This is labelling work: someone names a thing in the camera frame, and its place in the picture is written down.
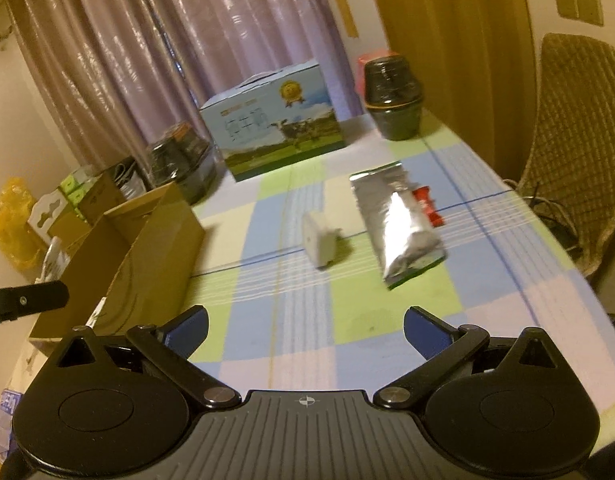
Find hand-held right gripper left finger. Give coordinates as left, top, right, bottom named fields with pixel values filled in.
left=47, top=305, right=241, bottom=411

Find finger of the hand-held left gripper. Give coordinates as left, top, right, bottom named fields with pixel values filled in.
left=0, top=281, right=69, bottom=328

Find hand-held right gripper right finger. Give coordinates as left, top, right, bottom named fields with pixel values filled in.
left=373, top=306, right=568, bottom=411

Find brown cardboard box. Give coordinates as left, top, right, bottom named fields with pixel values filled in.
left=28, top=180, right=206, bottom=343

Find silver foil bag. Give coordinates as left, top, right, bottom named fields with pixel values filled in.
left=349, top=161, right=447, bottom=289

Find red snack packet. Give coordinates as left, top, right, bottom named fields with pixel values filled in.
left=412, top=186, right=445, bottom=228

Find white charger plug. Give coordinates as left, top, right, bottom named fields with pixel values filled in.
left=302, top=210, right=344, bottom=268

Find checked cloth covered desktop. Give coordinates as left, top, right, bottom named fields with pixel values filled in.
left=17, top=110, right=615, bottom=406

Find yellow plastic bag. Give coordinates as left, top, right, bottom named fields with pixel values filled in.
left=0, top=177, right=45, bottom=271

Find blue printed box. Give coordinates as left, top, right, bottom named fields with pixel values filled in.
left=0, top=390, right=20, bottom=456

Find green tissue boxes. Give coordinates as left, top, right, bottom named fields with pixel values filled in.
left=60, top=169, right=100, bottom=208

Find brown carton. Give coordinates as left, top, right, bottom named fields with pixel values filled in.
left=80, top=174, right=128, bottom=226

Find black and white bag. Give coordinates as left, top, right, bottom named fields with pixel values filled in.
left=112, top=157, right=148, bottom=198

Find black jar with gold band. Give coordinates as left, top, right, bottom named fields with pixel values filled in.
left=363, top=54, right=424, bottom=141

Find chair with quilted beige cover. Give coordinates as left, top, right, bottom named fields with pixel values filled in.
left=505, top=32, right=615, bottom=321

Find mustard yellow curtain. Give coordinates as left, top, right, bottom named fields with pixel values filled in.
left=362, top=0, right=538, bottom=181

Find pink curtain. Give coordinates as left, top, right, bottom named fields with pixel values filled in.
left=12, top=0, right=365, bottom=171

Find black cables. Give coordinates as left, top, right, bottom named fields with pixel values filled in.
left=517, top=180, right=583, bottom=256

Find blue milk carton with handle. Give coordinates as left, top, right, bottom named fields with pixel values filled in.
left=200, top=59, right=347, bottom=182

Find yellow wall hanging strip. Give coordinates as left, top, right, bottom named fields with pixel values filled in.
left=335, top=0, right=359, bottom=38

